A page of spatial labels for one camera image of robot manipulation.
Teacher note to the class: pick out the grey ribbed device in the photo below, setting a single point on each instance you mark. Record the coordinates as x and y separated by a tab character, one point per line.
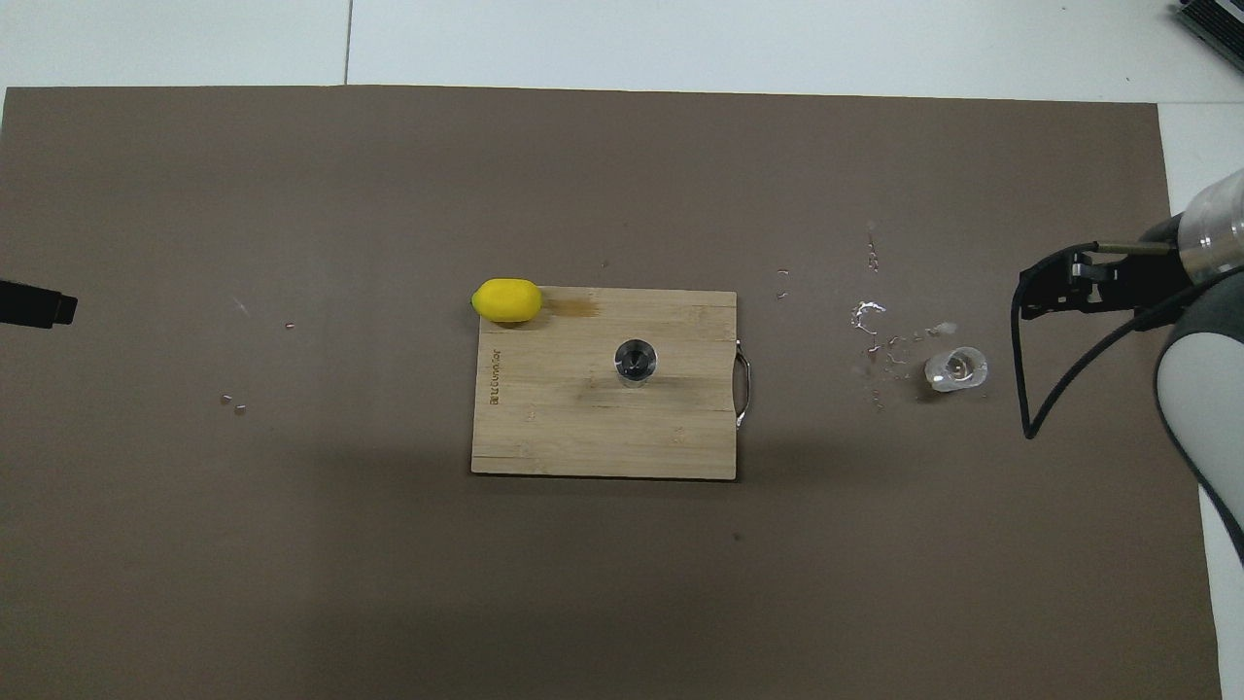
1220	24

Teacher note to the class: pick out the yellow lemon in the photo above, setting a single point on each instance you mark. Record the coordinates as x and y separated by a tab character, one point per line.
506	300

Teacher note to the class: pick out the wooden cutting board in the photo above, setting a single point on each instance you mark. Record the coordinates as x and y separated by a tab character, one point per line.
564	428

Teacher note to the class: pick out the clear glass cup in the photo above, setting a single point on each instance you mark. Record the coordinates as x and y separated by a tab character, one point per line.
954	369

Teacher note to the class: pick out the brown table mat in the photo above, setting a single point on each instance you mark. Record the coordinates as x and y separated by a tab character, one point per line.
583	603

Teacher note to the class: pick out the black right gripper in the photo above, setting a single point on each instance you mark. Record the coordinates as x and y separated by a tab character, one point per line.
1137	282

